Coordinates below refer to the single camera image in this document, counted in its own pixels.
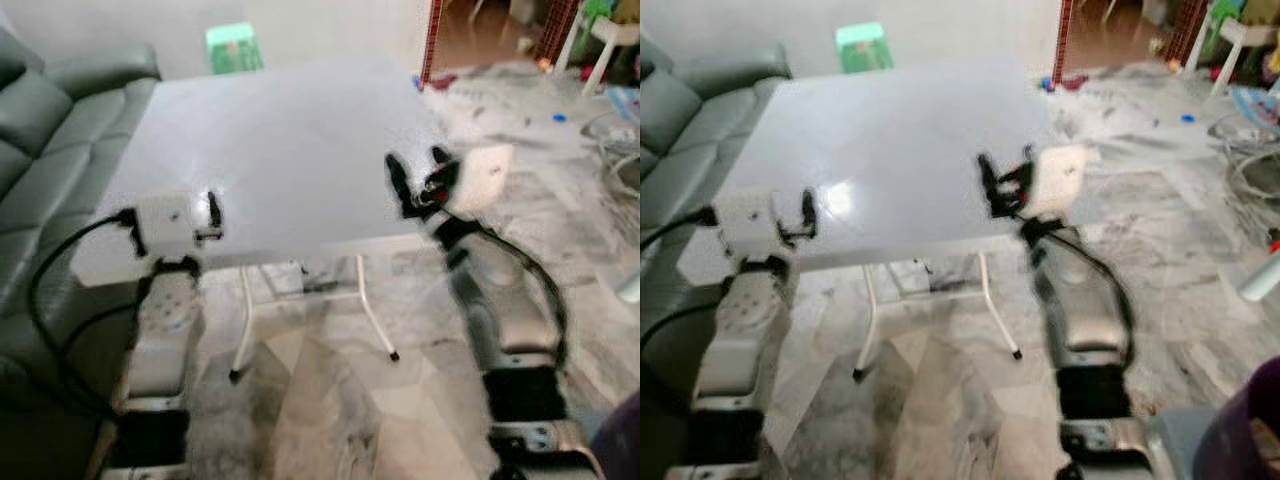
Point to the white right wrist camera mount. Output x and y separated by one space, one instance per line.
485 180
1065 180

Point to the red cloth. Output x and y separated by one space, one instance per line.
440 80
1070 81

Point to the white pipe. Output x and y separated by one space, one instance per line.
1260 278
628 287

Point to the white folding table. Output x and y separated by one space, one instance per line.
290 130
900 130

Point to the red brick pillar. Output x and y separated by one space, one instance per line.
558 30
433 40
1190 30
1062 40

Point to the green plastic stool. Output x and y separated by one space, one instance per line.
233 48
864 48

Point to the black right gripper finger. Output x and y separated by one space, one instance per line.
397 180
440 155
1026 155
989 180

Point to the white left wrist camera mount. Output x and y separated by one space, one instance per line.
750 215
165 220

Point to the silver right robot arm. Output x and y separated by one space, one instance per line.
495 290
1085 290

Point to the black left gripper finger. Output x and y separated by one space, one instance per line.
808 207
213 208

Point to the purple rubbish bin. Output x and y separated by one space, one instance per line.
1245 420
620 440

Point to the dark green leather sofa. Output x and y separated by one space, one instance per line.
50 120
680 120

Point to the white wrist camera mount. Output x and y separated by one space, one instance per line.
1065 180
485 180
165 220
750 215

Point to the white plastic chair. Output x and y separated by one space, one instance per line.
605 35
1240 35

